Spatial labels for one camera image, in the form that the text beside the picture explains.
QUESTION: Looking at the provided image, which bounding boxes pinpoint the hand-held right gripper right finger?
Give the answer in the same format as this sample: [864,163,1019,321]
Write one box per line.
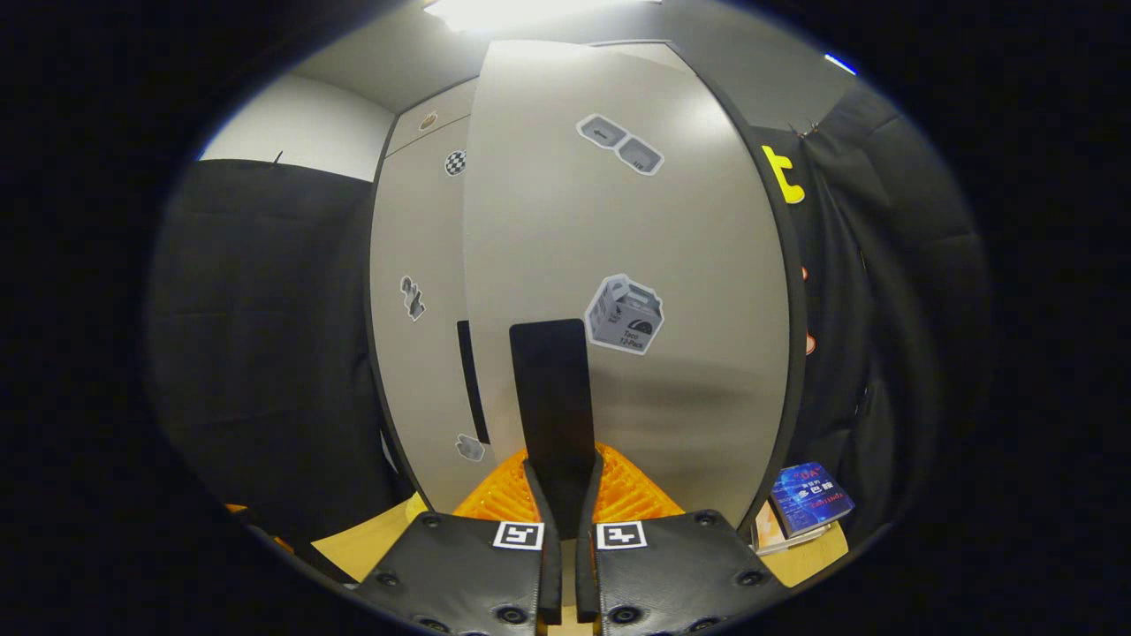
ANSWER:
[574,444,789,636]

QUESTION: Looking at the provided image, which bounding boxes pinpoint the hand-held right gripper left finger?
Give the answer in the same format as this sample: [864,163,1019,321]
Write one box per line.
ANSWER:
[353,446,564,636]

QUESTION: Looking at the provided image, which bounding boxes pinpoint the grey cabinet door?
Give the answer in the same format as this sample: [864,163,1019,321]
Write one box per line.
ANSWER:
[367,115,496,513]
[463,40,809,531]

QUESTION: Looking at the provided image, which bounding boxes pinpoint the black backdrop cloth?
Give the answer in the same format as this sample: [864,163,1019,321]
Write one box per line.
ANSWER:
[146,84,991,549]

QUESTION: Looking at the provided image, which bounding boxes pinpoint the blue book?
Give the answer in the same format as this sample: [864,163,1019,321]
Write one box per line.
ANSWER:
[769,461,856,540]

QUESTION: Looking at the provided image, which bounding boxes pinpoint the large ceiling light panel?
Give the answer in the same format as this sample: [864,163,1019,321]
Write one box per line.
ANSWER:
[424,0,664,34]

